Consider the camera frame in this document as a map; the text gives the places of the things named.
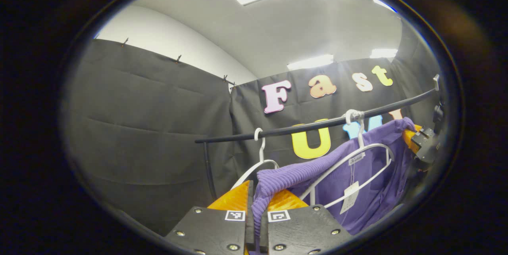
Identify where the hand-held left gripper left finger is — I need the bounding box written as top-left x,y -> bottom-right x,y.
165,180 -> 255,255

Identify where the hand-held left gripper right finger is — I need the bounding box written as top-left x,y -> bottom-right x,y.
260,190 -> 354,255

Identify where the purple knit jacket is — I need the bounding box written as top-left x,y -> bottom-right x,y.
252,117 -> 416,253

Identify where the white clothes hanger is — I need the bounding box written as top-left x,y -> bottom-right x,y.
298,109 -> 394,209
230,128 -> 279,190

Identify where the black clothes rack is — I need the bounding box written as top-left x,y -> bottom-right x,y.
194,88 -> 437,202

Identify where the small ceiling light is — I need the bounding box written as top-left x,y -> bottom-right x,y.
371,0 -> 397,13

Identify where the black backdrop cloth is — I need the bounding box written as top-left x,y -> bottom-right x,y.
63,17 -> 447,236

